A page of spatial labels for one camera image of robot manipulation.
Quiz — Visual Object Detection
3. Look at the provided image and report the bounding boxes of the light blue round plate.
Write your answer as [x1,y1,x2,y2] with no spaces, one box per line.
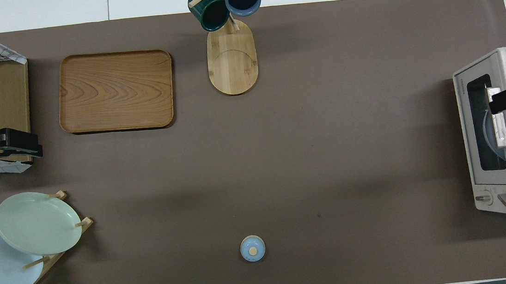
[481,109,506,162]

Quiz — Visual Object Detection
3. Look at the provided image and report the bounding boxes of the pale green plate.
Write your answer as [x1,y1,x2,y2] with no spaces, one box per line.
[0,187,85,260]

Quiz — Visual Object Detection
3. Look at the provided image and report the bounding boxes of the wooden plate rack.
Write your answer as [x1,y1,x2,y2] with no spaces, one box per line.
[0,188,99,284]

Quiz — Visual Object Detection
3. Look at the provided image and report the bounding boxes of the rectangular wooden tray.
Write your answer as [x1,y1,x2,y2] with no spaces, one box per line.
[54,46,178,138]

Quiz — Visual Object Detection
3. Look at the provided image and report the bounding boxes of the large brown table mat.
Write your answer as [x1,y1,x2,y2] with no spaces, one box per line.
[0,0,506,284]

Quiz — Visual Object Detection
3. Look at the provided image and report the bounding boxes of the wooden mug tree stand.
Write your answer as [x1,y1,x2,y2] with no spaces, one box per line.
[187,0,272,99]

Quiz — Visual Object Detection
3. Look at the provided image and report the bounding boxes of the dark green mug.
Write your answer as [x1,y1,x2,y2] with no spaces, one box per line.
[187,0,232,34]

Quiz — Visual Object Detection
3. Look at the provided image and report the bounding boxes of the small blue white bowl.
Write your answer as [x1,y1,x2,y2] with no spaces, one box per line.
[238,234,267,264]

